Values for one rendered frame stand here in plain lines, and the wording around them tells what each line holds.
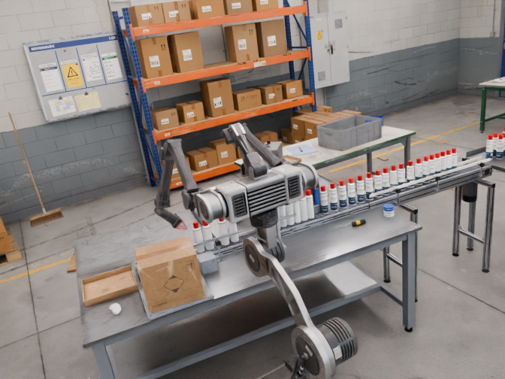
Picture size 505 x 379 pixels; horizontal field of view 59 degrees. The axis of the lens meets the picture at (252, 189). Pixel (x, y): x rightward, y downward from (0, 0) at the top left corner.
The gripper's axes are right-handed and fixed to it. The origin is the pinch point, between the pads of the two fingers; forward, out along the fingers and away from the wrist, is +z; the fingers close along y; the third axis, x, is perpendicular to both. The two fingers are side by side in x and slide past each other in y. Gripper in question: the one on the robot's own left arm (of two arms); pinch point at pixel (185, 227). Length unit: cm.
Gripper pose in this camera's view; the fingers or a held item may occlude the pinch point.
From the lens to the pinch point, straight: 277.1
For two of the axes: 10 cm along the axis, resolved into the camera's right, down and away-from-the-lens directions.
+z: 6.9, 5.4, 4.9
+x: -6.1, 7.9, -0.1
